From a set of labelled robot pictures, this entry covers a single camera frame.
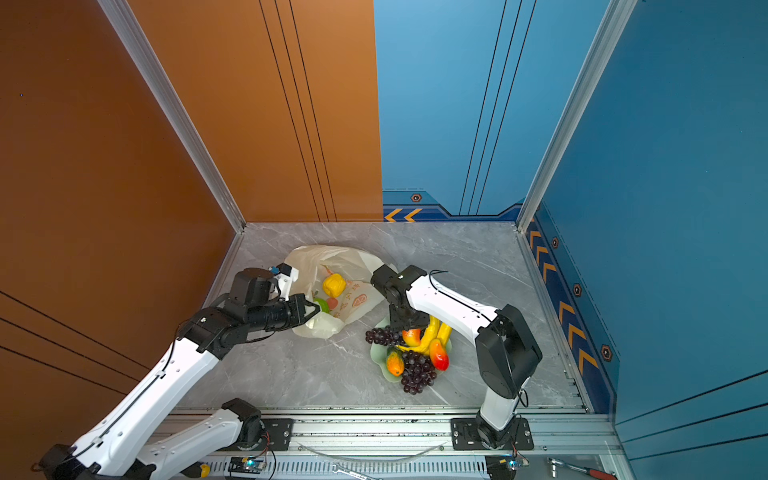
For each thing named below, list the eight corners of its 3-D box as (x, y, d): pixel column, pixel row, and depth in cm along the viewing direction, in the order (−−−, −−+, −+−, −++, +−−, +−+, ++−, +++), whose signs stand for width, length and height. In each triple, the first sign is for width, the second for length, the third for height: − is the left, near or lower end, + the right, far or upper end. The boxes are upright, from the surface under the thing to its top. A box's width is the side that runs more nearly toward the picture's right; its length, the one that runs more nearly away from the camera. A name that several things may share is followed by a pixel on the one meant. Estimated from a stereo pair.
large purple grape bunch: (401, 399, 80) (402, 390, 73) (401, 360, 87) (401, 347, 80) (433, 399, 80) (437, 390, 73) (430, 360, 87) (434, 347, 80)
